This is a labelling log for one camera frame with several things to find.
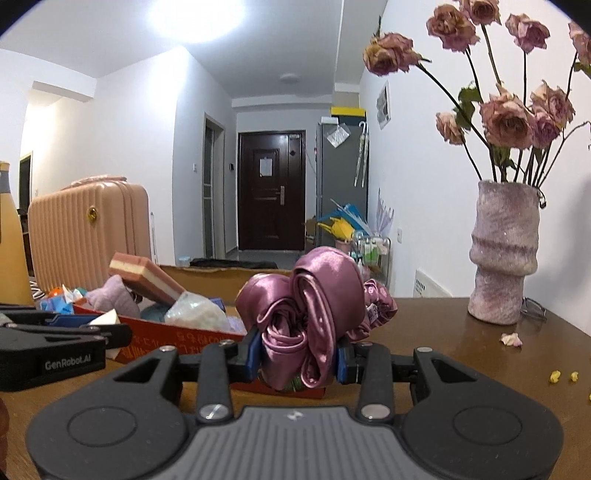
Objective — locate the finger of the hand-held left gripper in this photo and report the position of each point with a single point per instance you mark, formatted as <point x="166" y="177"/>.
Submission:
<point x="111" y="337"/>
<point x="74" y="320"/>

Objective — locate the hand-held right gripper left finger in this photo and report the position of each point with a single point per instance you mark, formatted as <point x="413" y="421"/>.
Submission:
<point x="255" y="357"/>

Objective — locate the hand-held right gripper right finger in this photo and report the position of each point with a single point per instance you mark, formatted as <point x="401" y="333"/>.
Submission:
<point x="341" y="364"/>

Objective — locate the lilac fluffy plush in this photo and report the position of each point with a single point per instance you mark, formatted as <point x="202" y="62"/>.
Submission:
<point x="113" y="297"/>

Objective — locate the pink satin bow scrunchie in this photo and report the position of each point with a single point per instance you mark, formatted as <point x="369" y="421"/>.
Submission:
<point x="314" y="304"/>

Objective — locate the pink sponge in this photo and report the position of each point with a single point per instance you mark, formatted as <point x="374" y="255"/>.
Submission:
<point x="147" y="277"/>

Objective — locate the red cardboard box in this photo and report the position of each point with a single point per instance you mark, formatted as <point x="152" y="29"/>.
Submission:
<point x="184" y="339"/>

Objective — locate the iridescent plastic pouch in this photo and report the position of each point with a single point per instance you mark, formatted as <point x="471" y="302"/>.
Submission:
<point x="196" y="314"/>

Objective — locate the blue tissue pack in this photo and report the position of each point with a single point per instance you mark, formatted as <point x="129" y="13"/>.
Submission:
<point x="64" y="302"/>

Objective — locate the orange fruit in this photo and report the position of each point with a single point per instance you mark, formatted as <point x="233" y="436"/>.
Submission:
<point x="55" y="291"/>

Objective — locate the striped cloth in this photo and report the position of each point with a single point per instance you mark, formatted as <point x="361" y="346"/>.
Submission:
<point x="37" y="288"/>

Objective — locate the pink ribbed suitcase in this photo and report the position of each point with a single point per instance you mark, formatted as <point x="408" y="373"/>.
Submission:
<point x="87" y="230"/>

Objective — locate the yellow thermos jug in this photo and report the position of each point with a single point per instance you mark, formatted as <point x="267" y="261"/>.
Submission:
<point x="14" y="249"/>

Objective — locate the black doormat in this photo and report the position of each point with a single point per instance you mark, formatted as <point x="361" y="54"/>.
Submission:
<point x="235" y="263"/>

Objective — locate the pink bucket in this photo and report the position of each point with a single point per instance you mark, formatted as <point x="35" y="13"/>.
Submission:
<point x="344" y="245"/>

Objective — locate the dark brown entrance door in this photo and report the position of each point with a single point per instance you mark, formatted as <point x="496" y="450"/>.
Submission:
<point x="270" y="207"/>

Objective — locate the fallen pink petal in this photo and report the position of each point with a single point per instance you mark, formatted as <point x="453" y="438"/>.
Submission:
<point x="511" y="339"/>

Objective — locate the grey interior door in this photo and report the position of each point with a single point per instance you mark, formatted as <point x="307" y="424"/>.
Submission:
<point x="214" y="184"/>

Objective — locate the grey refrigerator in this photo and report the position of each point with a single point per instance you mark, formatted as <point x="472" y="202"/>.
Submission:
<point x="339" y="175"/>

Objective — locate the white paper notice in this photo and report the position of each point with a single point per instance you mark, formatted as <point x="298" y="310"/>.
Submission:
<point x="266" y="167"/>

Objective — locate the pink textured vase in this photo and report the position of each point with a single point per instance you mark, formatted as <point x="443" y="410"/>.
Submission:
<point x="505" y="254"/>

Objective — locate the black eyeglasses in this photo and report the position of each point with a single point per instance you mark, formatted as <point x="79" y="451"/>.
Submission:
<point x="534" y="310"/>

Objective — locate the white folded umbrella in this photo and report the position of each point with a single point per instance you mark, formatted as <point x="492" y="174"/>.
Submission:
<point x="362" y="154"/>

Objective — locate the scattered yellow bits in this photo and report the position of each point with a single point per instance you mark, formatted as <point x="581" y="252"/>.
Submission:
<point x="554" y="376"/>

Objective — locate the clear plastic bag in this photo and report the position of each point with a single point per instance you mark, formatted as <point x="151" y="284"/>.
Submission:
<point x="337" y="135"/>

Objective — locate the yellow box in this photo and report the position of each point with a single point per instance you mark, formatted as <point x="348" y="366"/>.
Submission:
<point x="348" y="111"/>

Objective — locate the round ceiling light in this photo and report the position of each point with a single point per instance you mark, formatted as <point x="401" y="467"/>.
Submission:
<point x="290" y="78"/>

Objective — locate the dried pink roses bouquet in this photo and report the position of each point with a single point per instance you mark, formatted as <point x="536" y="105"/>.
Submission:
<point x="505" y="115"/>

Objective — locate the bright ceiling lamp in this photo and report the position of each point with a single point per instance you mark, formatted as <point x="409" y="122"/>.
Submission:
<point x="196" y="18"/>

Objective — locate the white wall heater panel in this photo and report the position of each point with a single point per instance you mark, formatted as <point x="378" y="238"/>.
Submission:
<point x="431" y="284"/>

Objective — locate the white wall outlet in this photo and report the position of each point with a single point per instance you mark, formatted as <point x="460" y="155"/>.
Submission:
<point x="399" y="235"/>

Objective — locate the wall picture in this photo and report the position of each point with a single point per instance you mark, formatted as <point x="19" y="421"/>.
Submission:
<point x="383" y="104"/>

